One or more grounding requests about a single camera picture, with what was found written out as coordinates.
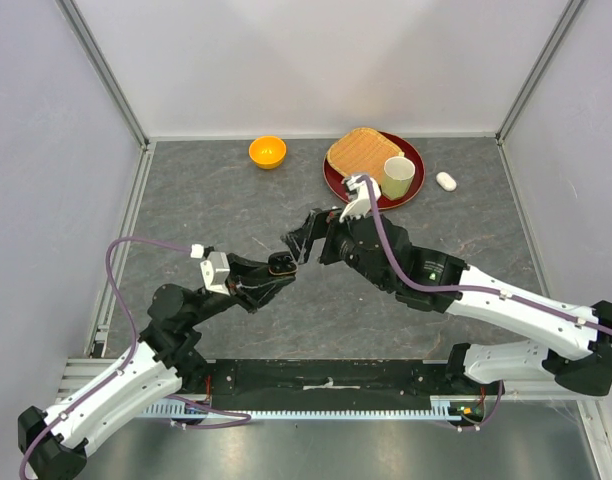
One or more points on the orange plastic bowl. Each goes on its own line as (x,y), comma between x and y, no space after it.
(267,152)

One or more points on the dark red round tray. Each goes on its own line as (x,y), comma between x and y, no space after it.
(334,179)

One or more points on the woven bamboo tray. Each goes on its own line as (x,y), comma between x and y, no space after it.
(362,150)

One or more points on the pale green cup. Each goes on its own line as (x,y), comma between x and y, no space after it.
(397,177)

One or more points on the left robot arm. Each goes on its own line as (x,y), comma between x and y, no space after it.
(162,360)

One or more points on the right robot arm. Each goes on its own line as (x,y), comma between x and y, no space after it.
(569,344)

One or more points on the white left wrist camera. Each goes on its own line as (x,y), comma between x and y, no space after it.
(215,271)

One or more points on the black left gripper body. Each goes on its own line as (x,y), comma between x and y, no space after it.
(241,292)

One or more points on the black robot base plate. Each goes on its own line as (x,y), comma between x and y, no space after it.
(330,386)

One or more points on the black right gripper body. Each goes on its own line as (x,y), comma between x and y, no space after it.
(316,228)

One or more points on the white earbud charging case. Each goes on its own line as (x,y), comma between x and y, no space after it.
(446,181)

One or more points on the light blue cable duct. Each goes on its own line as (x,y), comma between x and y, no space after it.
(179,410)

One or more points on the black earbud charging case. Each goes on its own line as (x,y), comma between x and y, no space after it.
(281,264)

